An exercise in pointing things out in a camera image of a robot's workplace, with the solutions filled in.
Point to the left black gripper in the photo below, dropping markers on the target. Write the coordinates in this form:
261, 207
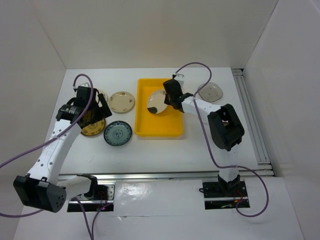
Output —
102, 112

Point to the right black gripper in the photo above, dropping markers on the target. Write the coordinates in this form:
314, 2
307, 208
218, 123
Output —
167, 101

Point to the beige plate with black blotch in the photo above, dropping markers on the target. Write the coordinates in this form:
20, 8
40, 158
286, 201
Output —
155, 103

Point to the cream plate with black spot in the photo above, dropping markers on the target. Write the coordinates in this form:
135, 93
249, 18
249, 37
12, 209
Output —
98, 92

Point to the yellow and black patterned plate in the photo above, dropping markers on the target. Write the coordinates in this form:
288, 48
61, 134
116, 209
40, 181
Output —
91, 130

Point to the cream floral plate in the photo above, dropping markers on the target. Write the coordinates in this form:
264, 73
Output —
121, 102

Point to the blue floral plate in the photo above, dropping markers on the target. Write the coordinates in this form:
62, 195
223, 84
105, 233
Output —
117, 133

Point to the smoky grey glass plate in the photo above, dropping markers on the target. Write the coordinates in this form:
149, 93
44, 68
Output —
210, 93

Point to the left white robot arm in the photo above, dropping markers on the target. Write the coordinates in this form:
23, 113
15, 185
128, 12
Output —
39, 188

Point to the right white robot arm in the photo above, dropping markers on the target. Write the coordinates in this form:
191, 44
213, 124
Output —
225, 127

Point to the yellow plastic bin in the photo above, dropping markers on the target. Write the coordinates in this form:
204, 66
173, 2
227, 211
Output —
154, 118

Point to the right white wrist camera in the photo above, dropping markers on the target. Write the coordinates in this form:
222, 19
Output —
180, 78

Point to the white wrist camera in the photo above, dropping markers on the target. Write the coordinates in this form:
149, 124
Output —
86, 85
180, 78

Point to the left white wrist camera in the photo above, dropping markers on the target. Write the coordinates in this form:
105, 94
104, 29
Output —
86, 85

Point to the aluminium rail at right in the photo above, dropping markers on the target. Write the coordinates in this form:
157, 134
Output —
260, 150

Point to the aluminium rail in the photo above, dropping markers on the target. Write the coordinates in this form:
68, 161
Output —
260, 150
168, 176

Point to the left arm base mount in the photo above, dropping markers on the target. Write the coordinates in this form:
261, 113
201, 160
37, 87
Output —
102, 200

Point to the aluminium rail at front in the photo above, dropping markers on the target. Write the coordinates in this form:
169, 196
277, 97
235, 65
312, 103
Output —
168, 176

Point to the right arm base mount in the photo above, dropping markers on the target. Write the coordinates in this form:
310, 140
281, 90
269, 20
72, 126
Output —
216, 199

